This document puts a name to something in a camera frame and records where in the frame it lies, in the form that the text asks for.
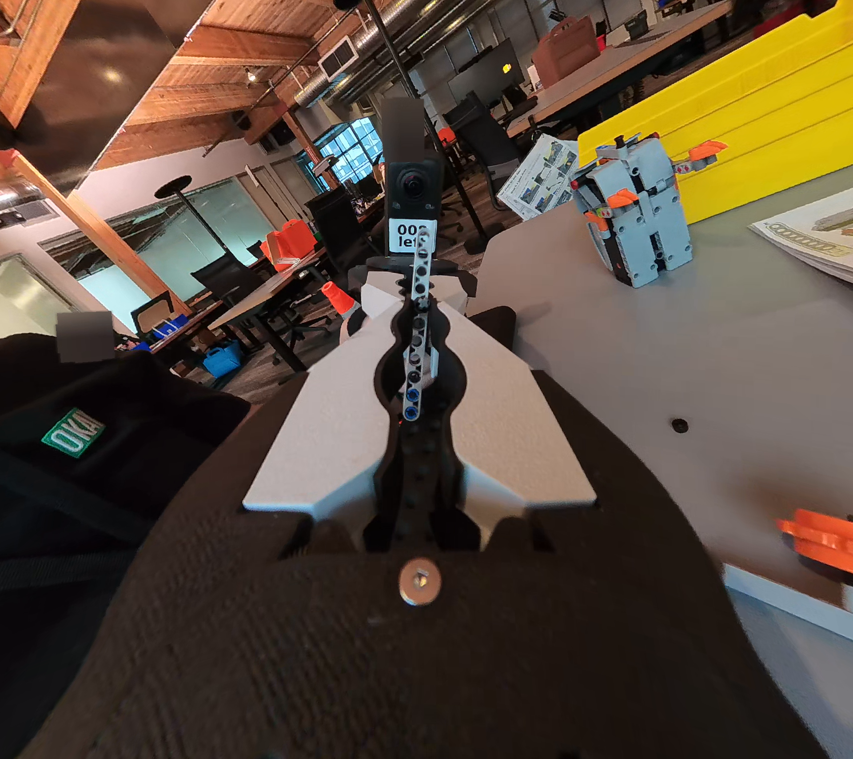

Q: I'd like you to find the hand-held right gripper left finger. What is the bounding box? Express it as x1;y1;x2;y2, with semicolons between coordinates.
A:
242;299;405;550

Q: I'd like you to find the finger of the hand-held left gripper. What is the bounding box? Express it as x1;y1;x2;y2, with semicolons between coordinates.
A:
359;282;405;335
432;274;469;317

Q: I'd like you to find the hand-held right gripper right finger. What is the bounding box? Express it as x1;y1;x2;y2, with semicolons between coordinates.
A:
433;298;597;550

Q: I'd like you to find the grey perforated toy beam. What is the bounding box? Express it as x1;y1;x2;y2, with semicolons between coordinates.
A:
400;231;442;425

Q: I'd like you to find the grey desk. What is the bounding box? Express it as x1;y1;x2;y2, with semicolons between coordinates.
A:
464;164;853;615

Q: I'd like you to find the orange traffic cone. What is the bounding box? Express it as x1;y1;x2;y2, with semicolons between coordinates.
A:
320;280;361;317

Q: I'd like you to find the black office chair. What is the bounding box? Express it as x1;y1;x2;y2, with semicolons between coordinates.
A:
442;92;528;194
190;252;268;308

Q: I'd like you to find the orange storage bin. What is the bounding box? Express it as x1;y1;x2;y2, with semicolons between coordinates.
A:
259;218;320;271

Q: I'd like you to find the wooden top table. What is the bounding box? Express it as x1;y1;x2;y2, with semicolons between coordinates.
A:
207;248;335;373

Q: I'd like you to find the folded printed leaflet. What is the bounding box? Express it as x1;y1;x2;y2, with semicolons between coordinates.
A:
496;134;580;222

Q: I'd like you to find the black monitor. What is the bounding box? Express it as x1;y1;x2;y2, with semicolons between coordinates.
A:
446;38;528;107

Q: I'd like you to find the white ceiling vent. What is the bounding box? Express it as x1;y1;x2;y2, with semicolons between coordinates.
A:
316;35;358;82

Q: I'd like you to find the grey toy robot model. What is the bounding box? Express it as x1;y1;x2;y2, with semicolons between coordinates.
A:
570;132;730;289

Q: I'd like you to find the brown bag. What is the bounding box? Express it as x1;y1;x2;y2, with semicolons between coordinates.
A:
530;16;602;88

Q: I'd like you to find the short black floor lamp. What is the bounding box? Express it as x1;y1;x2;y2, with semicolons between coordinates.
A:
154;174;231;260

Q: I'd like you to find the long grey top table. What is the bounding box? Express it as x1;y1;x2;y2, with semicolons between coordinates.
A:
506;0;734;137

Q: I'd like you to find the white flat panel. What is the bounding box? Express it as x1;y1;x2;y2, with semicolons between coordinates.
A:
721;562;853;759

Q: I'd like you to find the orange toy gear wheel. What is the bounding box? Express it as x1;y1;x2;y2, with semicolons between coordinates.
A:
776;507;853;575

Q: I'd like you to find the open instruction manual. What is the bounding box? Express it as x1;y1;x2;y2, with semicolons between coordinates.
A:
748;187;853;286

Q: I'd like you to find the yellow plastic bin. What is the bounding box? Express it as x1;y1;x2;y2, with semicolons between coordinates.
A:
576;0;853;226

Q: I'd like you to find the silver ventilation duct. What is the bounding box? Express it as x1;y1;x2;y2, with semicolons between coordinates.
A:
293;0;541;108

